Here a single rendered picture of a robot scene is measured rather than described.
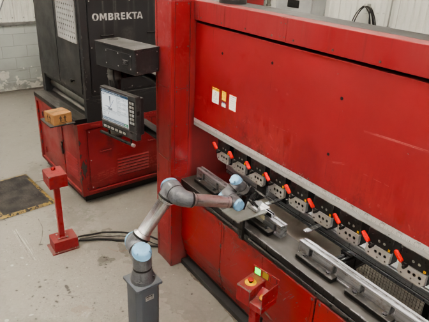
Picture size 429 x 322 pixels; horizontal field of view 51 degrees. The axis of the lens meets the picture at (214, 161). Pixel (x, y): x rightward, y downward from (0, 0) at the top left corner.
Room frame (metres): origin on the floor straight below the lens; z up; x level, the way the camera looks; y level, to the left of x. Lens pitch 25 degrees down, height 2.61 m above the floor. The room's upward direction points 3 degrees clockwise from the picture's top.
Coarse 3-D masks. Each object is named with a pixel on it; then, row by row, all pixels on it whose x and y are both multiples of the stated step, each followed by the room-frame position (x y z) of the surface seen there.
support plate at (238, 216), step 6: (246, 204) 2.79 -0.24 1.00; (222, 210) 2.70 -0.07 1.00; (228, 210) 2.70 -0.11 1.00; (234, 210) 2.71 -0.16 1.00; (246, 210) 2.72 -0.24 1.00; (264, 210) 2.73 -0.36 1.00; (228, 216) 2.64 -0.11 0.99; (234, 216) 2.63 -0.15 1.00; (240, 216) 2.64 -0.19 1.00; (246, 216) 2.64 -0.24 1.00; (252, 216) 2.64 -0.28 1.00
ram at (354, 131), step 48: (240, 48) 3.02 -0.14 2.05; (288, 48) 2.66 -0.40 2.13; (240, 96) 2.99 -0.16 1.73; (288, 96) 2.62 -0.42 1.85; (336, 96) 2.33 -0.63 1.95; (384, 96) 2.10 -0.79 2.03; (288, 144) 2.58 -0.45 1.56; (336, 144) 2.29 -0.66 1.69; (384, 144) 2.06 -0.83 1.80; (336, 192) 2.24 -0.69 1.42; (384, 192) 2.01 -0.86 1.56
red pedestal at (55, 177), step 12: (48, 168) 3.62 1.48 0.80; (60, 168) 3.64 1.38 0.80; (48, 180) 3.46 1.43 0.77; (60, 180) 3.50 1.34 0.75; (60, 204) 3.55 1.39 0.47; (60, 216) 3.55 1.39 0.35; (60, 228) 3.54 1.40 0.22; (60, 240) 3.50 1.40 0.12; (72, 240) 3.54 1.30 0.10; (60, 252) 3.46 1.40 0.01
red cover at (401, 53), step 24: (216, 24) 3.22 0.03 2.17; (240, 24) 3.00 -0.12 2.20; (264, 24) 2.81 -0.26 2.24; (288, 24) 2.65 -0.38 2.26; (312, 24) 2.50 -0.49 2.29; (336, 24) 2.46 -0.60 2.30; (312, 48) 2.48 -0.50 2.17; (336, 48) 2.35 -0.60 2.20; (360, 48) 2.23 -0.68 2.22; (384, 48) 2.12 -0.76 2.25; (408, 48) 2.03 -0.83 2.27; (408, 72) 2.01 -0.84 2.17
